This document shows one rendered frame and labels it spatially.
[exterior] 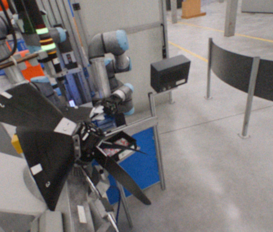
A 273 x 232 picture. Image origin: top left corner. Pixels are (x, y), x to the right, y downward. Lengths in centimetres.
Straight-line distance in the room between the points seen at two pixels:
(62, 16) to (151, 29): 152
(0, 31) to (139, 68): 191
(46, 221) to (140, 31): 252
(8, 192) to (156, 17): 260
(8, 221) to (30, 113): 39
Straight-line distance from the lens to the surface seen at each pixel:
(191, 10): 1315
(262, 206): 210
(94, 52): 119
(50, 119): 83
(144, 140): 157
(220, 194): 208
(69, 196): 72
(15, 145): 131
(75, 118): 101
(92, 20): 263
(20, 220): 94
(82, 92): 174
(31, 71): 473
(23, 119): 83
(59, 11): 169
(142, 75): 297
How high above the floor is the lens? 166
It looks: 31 degrees down
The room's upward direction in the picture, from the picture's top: 10 degrees counter-clockwise
